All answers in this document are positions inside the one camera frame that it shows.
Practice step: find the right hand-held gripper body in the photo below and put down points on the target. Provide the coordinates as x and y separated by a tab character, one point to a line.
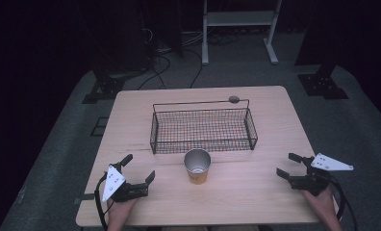
310	183

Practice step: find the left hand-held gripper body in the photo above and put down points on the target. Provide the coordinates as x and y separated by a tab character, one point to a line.
132	190

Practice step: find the person's right hand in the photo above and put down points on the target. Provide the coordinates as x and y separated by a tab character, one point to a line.
321	205

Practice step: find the person's left hand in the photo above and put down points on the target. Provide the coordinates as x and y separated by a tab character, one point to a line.
119	211

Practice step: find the orange paper cup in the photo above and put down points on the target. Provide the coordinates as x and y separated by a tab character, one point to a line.
197	173

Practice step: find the black stand base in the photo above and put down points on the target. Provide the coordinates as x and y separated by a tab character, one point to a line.
106	88
322	85

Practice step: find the white metal stand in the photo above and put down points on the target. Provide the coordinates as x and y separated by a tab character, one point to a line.
240	18

